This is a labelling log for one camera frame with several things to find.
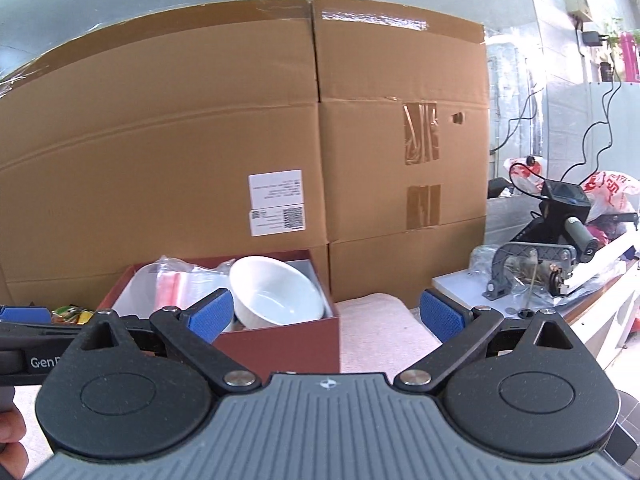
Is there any grey metal clamp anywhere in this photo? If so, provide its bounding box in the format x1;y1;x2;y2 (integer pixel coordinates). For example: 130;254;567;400
481;241;576;302

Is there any black power cable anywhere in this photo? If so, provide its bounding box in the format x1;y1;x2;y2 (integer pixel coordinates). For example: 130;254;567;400
559;42;622;186

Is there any white shipping label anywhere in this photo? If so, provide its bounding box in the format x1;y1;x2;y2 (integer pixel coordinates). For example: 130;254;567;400
248;170;303;210

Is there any large brown cardboard box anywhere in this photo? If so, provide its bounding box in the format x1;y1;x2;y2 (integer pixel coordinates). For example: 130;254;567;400
0;0;331;307

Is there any person's left hand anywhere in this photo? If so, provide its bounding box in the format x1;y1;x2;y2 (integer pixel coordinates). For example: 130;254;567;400
0;403;27;480

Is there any clear plastic zip bag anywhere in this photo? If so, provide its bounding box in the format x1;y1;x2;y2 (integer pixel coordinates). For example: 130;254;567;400
131;256;237;313

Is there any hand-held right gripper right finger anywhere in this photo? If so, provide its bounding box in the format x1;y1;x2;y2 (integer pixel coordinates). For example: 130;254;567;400
394;289;584;392

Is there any taped brown cardboard box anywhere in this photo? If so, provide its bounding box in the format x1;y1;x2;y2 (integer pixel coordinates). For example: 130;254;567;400
317;99;490;246

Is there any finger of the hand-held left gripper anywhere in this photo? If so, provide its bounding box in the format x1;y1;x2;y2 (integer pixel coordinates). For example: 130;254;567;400
0;306;85;341

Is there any white ceramic bowl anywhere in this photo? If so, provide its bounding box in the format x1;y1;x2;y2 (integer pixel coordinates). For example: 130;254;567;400
229;256;325;331

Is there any white table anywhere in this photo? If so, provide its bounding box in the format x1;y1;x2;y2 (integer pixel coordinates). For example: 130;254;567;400
431;240;640;367

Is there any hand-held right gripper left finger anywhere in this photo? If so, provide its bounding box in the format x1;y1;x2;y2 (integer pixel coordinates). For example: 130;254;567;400
70;288;262;394

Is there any pink bottle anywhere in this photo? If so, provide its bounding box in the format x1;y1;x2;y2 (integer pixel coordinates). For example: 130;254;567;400
619;30;640;83

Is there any white plastic rail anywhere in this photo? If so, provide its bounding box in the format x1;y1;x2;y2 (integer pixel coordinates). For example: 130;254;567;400
562;232;640;294

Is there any red cardboard box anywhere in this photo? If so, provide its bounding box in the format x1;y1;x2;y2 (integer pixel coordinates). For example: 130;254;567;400
95;249;342;374

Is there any white barcode label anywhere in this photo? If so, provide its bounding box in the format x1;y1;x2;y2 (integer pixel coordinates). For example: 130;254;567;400
249;204;307;237

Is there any low brown cardboard box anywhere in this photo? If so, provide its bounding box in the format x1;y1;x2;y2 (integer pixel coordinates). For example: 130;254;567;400
327;215;489;306

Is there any red and white plastic bag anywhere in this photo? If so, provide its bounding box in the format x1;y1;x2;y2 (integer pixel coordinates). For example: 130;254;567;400
582;170;640;226
502;156;547;196

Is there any tape-topped brown cardboard box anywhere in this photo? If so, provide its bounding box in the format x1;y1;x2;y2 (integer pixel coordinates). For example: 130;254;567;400
311;0;487;107

